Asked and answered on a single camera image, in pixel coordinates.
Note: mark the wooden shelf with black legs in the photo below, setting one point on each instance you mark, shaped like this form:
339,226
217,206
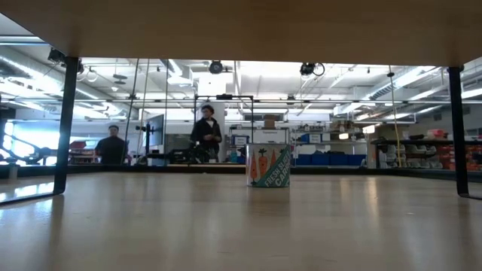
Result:
241,30

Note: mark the black monitor on stand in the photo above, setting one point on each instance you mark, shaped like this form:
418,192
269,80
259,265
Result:
156,130

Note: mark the black aluminium table frame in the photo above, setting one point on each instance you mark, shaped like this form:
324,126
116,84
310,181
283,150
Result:
339,171

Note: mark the round black ceiling camera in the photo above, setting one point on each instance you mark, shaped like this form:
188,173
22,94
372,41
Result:
215,67

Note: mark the black stand frame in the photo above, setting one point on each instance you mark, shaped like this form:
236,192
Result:
224,96

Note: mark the sliced carrots can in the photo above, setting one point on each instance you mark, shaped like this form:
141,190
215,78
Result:
268,165

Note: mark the blue storage bin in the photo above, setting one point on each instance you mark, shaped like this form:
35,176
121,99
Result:
356,159
320,159
338,159
303,159

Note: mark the black background robot arm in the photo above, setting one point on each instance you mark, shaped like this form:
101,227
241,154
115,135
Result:
22,158

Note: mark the black clamp-mounted device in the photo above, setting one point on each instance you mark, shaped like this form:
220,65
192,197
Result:
56,55

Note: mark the black robot on bench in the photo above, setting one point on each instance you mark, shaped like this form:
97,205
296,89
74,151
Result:
180,155

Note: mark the storage shelving with bins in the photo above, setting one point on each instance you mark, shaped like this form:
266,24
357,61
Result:
414,158

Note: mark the person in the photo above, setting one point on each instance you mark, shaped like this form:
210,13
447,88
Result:
206,131
111,148

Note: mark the cardboard box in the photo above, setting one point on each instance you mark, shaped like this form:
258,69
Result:
269,122

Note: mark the red cart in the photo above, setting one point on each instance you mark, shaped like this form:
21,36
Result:
79,146

